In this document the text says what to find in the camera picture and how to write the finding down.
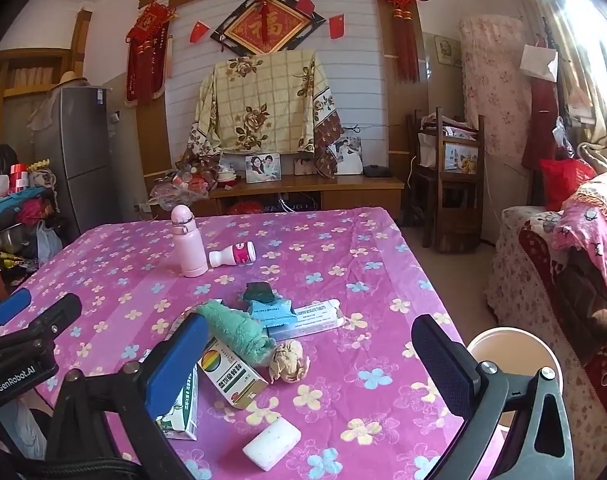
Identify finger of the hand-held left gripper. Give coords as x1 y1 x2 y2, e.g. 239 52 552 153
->
0 292 83 356
0 288 33 328

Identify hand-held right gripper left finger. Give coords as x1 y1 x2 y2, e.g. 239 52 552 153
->
44 312 210 480

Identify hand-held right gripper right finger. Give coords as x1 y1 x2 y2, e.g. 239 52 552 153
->
411 314 577 480

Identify dark green packet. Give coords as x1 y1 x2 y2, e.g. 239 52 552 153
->
242 281 277 306

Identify green white snack packet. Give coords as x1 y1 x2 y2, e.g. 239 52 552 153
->
156 365 200 442

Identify green towel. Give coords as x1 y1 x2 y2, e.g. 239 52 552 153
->
191 299 277 366

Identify pile of bags and clutter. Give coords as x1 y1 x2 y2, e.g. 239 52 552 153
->
0 145 64 271

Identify blue packet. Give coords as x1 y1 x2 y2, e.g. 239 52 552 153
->
246 297 294 326

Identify crumpled paper ball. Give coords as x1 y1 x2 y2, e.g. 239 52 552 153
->
270 339 310 383

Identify pink water bottle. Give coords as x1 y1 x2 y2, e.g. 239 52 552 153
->
171 205 209 278

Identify white yogurt bottle pink label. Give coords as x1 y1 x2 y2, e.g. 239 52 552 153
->
208 241 257 268

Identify floral covered sofa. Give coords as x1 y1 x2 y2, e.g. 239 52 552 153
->
486 170 607 480

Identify white soap bar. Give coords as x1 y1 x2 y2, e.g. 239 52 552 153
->
242 417 303 472

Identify long white toothpaste box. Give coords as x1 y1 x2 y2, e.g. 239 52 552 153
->
264 299 344 343

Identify pink floral tablecloth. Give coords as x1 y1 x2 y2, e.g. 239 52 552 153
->
4 205 509 480

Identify wooden chair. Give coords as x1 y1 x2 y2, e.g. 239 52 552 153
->
406 107 485 253

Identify grey refrigerator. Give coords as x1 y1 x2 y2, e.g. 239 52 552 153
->
34 85 117 243

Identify pink plastic bag pile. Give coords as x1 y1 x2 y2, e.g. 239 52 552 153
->
151 170 219 206

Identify white bowls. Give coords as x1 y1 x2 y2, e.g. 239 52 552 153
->
218 162 242 188

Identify wooden cabinet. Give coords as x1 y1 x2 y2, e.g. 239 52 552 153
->
144 175 405 221

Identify pink printed blanket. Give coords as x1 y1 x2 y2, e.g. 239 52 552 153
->
551 175 607 281

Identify red plastic bag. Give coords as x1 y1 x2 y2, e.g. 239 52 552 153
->
540 157 597 211

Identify wedding photo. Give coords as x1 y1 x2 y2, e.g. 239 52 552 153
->
331 137 364 176

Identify red hanging banner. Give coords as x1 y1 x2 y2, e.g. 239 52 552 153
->
125 35 167 106

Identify red hanging garment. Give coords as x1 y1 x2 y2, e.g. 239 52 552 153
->
523 77 559 171

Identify yellow floral cloth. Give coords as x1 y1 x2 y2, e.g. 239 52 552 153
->
176 49 345 179

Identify pink floral covered air conditioner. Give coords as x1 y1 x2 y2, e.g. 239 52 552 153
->
458 15 531 161

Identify white paper bag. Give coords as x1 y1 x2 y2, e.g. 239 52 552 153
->
521 44 559 82

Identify floral curtain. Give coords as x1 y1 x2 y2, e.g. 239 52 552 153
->
528 0 607 161

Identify couple photo frame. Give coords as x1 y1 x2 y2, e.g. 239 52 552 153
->
245 154 283 183

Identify small wall picture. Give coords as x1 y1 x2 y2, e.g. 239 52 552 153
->
435 35 463 66

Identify red diamond framed wall decoration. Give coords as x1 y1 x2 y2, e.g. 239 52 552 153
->
210 0 327 58

